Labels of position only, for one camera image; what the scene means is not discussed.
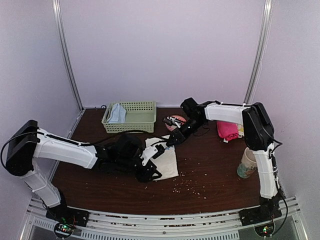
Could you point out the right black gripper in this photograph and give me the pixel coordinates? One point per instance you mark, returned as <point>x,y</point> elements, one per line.
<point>179,135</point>

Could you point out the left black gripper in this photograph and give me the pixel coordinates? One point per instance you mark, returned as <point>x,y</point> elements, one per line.
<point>144,176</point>

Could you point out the white towel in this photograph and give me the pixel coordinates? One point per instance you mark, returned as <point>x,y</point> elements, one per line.
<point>167,163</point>

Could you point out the light blue towel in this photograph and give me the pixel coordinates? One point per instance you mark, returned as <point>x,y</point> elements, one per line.
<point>117,114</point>

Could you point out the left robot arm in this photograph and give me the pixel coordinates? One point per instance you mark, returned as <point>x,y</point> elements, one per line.
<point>29,142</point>

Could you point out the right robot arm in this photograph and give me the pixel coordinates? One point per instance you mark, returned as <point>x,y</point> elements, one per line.
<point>258,137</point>

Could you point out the red patterned white bowl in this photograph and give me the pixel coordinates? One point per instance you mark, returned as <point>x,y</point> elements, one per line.
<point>176,120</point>

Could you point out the green plastic basket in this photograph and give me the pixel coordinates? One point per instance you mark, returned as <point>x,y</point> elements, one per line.
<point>140,115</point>

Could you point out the pink towel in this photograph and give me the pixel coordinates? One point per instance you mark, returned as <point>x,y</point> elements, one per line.
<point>227,131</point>

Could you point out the yellow patterned cloth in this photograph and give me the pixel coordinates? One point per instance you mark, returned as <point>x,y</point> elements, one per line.
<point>240,131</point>

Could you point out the cream floral mug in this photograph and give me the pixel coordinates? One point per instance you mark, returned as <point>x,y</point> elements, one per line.
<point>247,165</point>

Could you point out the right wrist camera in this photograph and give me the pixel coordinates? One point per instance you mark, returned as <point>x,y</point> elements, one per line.
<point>173,121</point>

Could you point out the front aluminium rail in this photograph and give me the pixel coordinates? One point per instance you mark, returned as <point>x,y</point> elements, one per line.
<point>221,225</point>

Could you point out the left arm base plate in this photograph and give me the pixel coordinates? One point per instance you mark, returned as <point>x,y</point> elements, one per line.
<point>70,216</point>

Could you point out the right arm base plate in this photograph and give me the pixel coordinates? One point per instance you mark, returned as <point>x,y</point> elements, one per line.
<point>256,215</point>

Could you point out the right aluminium frame post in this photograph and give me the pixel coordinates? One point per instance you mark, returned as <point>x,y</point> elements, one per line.
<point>260,50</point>

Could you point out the aluminium frame post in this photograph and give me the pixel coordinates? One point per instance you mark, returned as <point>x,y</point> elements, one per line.
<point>65,53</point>
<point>260,50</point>

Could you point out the left aluminium frame post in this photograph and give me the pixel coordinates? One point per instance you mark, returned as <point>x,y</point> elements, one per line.
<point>65,53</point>

